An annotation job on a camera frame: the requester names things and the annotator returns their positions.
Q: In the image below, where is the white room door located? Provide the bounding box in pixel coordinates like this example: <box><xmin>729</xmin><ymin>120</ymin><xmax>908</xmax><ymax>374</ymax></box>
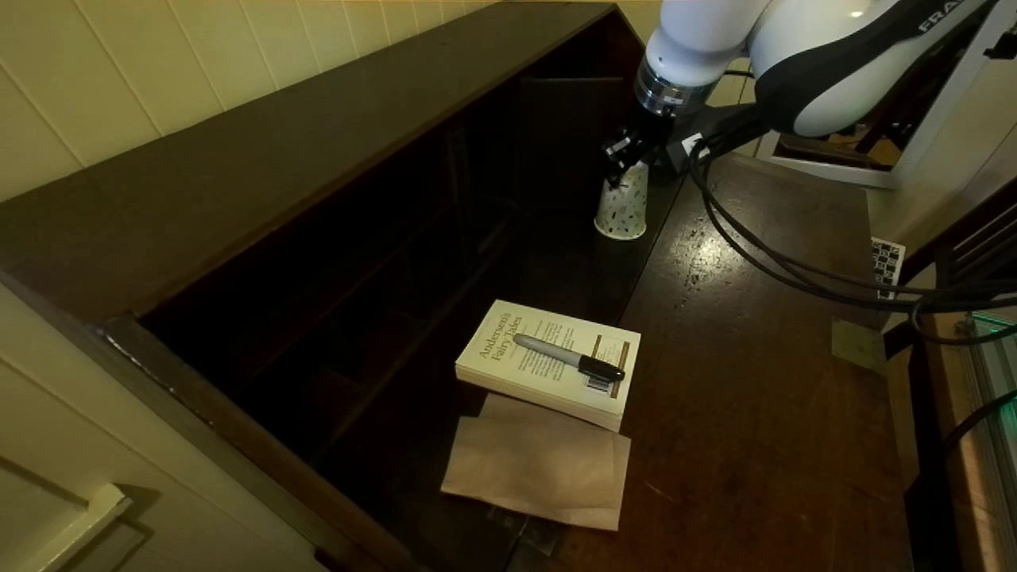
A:
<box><xmin>868</xmin><ymin>0</ymin><xmax>1017</xmax><ymax>248</ymax></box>

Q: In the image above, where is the dark wooden secretary desk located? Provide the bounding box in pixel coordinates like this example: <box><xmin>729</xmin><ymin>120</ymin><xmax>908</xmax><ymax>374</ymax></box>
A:
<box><xmin>0</xmin><ymin>0</ymin><xmax>926</xmax><ymax>572</ymax></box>

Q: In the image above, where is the black and silver pen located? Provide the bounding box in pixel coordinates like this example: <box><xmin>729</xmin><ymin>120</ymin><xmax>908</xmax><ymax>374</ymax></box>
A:
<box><xmin>510</xmin><ymin>329</ymin><xmax>630</xmax><ymax>386</ymax></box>

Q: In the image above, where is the white perforated plate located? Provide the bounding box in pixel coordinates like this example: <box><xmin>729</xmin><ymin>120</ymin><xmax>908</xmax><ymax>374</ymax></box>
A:
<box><xmin>868</xmin><ymin>234</ymin><xmax>908</xmax><ymax>304</ymax></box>

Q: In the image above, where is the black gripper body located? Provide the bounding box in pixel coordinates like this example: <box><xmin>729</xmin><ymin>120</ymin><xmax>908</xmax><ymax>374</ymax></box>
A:
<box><xmin>600</xmin><ymin>105</ymin><xmax>693</xmax><ymax>177</ymax></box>

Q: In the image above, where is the white cabinet with handle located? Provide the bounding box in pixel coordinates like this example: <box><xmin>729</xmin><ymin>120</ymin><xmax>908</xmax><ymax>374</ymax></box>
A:
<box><xmin>0</xmin><ymin>282</ymin><xmax>321</xmax><ymax>572</ymax></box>

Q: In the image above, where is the speckled white paper cup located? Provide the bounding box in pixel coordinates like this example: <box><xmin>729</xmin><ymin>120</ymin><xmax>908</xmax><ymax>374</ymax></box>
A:
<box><xmin>590</xmin><ymin>154</ymin><xmax>651</xmax><ymax>246</ymax></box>

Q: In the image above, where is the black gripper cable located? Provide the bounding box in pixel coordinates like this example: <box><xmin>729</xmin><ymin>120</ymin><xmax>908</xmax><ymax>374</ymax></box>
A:
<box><xmin>685</xmin><ymin>154</ymin><xmax>1017</xmax><ymax>320</ymax></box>

